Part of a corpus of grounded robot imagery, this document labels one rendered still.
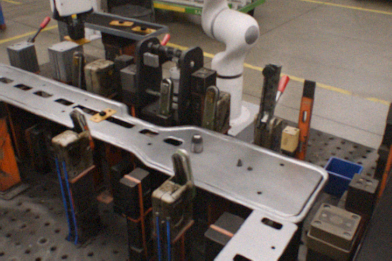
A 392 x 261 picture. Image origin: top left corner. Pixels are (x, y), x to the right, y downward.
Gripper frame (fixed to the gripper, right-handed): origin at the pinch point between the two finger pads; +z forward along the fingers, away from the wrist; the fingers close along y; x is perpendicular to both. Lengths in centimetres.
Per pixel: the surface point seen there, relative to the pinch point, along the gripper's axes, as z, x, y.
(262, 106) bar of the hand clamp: 16, 46, -25
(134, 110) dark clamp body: 32.4, -1.2, -18.0
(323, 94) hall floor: 127, -50, -255
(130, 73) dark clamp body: 18.4, -0.8, -17.6
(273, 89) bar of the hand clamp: 11, 49, -26
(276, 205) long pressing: 26, 66, -5
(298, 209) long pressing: 26, 70, -8
